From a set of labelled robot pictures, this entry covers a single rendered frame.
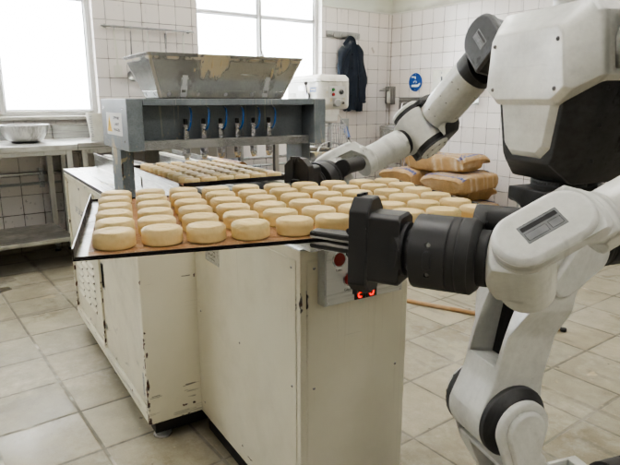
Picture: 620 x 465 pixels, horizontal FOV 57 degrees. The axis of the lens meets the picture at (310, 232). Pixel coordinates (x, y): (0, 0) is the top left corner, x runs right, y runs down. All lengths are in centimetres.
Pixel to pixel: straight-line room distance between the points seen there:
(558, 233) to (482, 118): 534
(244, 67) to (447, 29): 444
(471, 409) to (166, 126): 129
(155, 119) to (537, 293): 150
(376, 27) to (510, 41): 557
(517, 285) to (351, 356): 89
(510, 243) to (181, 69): 148
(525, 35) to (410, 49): 552
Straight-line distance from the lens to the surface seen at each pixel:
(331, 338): 143
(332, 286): 134
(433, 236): 64
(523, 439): 118
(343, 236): 70
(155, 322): 197
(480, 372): 118
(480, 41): 130
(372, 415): 162
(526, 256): 60
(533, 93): 107
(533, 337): 116
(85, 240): 78
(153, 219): 78
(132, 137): 183
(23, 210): 496
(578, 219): 63
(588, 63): 102
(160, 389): 208
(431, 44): 640
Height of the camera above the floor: 118
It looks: 13 degrees down
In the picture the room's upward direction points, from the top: straight up
